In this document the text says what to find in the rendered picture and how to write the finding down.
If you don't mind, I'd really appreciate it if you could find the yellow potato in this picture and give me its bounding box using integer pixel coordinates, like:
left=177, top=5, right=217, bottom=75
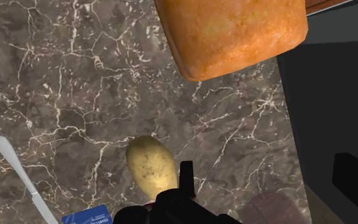
left=125, top=135, right=179, bottom=201

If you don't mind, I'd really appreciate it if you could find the white table knife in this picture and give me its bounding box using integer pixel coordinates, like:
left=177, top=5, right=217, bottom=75
left=0, top=135, right=60, bottom=224

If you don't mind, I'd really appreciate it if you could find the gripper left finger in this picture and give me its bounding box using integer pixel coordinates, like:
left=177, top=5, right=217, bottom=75
left=113, top=160, right=242, bottom=224

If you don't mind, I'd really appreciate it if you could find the orange-brown bread loaf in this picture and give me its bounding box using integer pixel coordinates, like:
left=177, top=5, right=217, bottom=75
left=153, top=0, right=309, bottom=82

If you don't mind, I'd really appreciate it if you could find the blue card box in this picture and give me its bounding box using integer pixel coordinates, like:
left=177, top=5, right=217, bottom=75
left=61, top=204, right=114, bottom=224

